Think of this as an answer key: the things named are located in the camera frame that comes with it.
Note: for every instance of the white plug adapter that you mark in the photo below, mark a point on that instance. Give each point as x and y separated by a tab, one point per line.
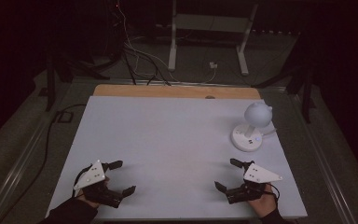
213	65

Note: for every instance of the white round-head desk lamp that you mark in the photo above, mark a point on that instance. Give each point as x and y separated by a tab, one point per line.
253	124

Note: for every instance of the white metal stand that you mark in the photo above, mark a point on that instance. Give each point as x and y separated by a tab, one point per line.
211	25

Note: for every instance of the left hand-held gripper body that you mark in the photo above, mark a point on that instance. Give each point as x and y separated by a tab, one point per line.
93	177

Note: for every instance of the person's left hand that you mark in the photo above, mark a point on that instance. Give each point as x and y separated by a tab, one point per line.
83	196

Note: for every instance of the white table mat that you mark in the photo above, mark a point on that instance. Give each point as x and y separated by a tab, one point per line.
167	149

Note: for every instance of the person's right hand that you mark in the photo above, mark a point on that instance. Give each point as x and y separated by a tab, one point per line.
266	201

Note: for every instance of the black tripod stand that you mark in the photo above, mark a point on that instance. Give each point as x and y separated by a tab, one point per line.
306	93
51	84

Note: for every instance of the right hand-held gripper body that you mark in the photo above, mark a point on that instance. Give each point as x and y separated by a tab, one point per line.
259	174

